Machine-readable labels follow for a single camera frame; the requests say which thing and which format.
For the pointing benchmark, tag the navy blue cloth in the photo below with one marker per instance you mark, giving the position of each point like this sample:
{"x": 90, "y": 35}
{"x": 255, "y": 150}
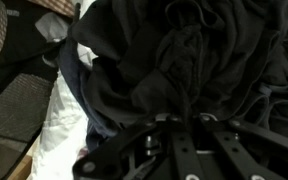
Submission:
{"x": 74, "y": 73}

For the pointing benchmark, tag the black mesh laundry basket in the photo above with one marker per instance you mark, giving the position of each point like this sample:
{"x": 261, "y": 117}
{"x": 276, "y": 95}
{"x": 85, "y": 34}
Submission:
{"x": 17, "y": 106}

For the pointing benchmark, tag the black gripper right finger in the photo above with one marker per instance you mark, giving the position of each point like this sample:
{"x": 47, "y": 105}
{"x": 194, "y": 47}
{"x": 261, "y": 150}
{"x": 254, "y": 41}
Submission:
{"x": 250, "y": 150}

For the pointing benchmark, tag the white bed duvet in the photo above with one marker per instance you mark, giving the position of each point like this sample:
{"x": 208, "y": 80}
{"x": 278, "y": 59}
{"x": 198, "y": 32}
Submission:
{"x": 60, "y": 133}

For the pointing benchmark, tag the black cloth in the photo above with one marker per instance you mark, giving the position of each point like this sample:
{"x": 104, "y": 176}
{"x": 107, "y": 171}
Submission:
{"x": 144, "y": 66}

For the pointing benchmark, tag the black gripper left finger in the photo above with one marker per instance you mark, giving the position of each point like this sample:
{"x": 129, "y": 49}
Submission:
{"x": 124, "y": 150}

